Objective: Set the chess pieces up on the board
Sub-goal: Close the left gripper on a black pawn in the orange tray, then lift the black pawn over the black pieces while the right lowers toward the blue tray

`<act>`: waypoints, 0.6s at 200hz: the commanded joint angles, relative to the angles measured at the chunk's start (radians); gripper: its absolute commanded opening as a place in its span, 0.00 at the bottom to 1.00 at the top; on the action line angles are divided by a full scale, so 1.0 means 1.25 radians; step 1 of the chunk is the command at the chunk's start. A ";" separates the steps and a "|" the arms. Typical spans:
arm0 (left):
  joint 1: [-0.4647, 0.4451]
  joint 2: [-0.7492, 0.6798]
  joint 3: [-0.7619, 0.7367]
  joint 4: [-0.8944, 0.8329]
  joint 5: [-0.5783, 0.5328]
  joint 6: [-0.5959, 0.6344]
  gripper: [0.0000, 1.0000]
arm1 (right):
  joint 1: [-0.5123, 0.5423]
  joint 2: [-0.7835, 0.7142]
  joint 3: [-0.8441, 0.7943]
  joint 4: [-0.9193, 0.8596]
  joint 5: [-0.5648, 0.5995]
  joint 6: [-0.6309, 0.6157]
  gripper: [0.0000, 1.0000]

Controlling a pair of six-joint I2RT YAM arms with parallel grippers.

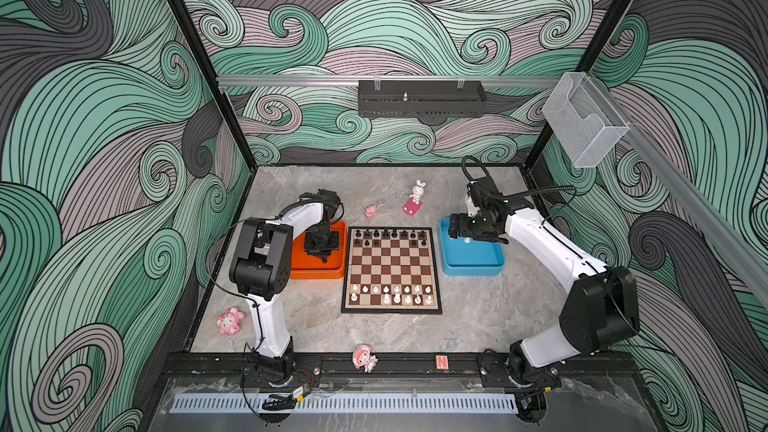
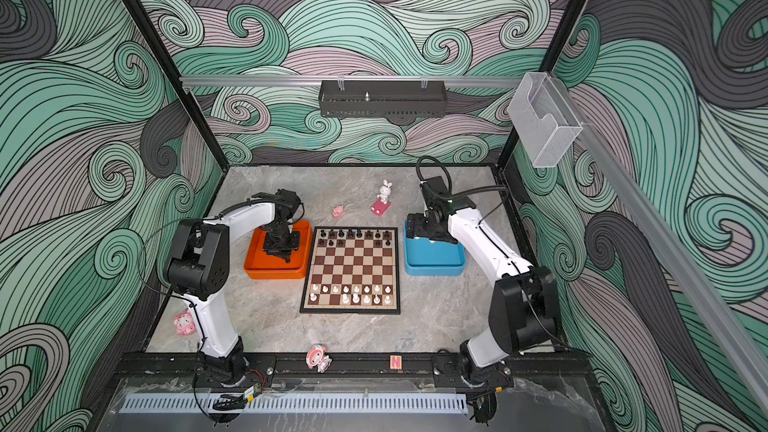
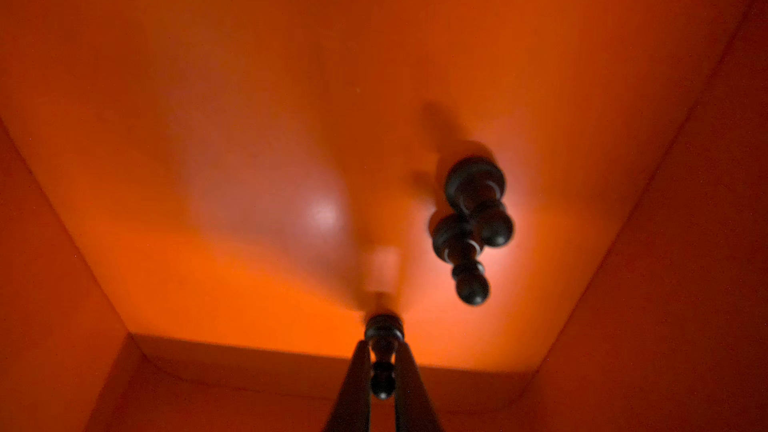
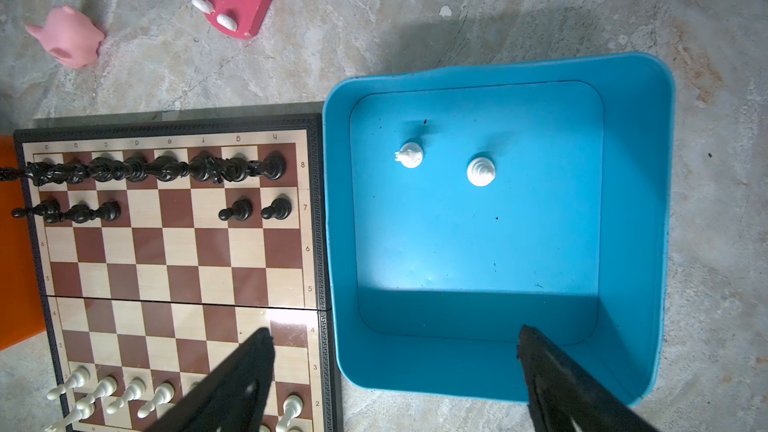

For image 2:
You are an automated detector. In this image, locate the folding chess board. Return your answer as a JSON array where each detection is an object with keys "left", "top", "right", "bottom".
[{"left": 299, "top": 226, "right": 401, "bottom": 315}]

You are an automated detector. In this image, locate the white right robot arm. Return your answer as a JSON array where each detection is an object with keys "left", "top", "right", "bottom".
[{"left": 405, "top": 207, "right": 560, "bottom": 369}]

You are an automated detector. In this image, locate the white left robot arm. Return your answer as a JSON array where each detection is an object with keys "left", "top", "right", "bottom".
[{"left": 164, "top": 189, "right": 303, "bottom": 359}]

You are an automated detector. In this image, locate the red letter block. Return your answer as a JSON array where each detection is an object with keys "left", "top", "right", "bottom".
[{"left": 389, "top": 355, "right": 403, "bottom": 370}]

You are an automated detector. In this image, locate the black frame post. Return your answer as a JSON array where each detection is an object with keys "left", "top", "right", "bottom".
[
  {"left": 497, "top": 0, "right": 588, "bottom": 170},
  {"left": 121, "top": 0, "right": 230, "bottom": 173}
]

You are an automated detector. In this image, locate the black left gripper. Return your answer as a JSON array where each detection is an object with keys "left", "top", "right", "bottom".
[{"left": 265, "top": 224, "right": 301, "bottom": 258}]

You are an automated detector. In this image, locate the black wall shelf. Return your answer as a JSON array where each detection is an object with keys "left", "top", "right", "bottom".
[{"left": 318, "top": 81, "right": 448, "bottom": 121}]

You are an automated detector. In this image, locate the aluminium rail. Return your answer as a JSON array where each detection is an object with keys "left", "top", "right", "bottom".
[
  {"left": 180, "top": 74, "right": 522, "bottom": 89},
  {"left": 579, "top": 124, "right": 767, "bottom": 412}
]

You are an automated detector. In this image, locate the pink kitty figurine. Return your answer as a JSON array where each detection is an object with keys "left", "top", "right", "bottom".
[{"left": 174, "top": 310, "right": 197, "bottom": 336}]

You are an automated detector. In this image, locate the white slotted cable duct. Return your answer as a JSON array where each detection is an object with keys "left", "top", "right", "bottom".
[{"left": 117, "top": 392, "right": 468, "bottom": 415}]

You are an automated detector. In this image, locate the aluminium rail right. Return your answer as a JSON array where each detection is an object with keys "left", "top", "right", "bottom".
[{"left": 579, "top": 124, "right": 767, "bottom": 412}]

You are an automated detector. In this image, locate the black frame post right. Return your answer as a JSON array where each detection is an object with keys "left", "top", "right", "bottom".
[{"left": 497, "top": 0, "right": 588, "bottom": 170}]

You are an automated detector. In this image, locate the clear acrylic holder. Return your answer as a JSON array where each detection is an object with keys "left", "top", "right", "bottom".
[{"left": 507, "top": 72, "right": 583, "bottom": 169}]

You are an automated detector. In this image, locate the orange plastic tray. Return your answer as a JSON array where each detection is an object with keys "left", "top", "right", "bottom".
[{"left": 244, "top": 220, "right": 312, "bottom": 280}]

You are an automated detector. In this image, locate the pink melody figurine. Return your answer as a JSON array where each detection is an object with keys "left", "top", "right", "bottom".
[{"left": 305, "top": 344, "right": 332, "bottom": 373}]

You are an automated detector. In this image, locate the black frame post left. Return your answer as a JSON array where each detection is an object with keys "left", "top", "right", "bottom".
[{"left": 121, "top": 0, "right": 230, "bottom": 173}]

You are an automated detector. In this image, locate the blue plastic tray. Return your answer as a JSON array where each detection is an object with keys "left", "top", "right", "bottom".
[{"left": 404, "top": 219, "right": 467, "bottom": 277}]

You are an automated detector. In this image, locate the aluminium rail back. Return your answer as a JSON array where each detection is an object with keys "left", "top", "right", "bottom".
[{"left": 180, "top": 74, "right": 522, "bottom": 89}]

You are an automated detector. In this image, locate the white bunny phone stand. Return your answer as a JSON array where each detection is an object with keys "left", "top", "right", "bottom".
[{"left": 371, "top": 180, "right": 392, "bottom": 216}]

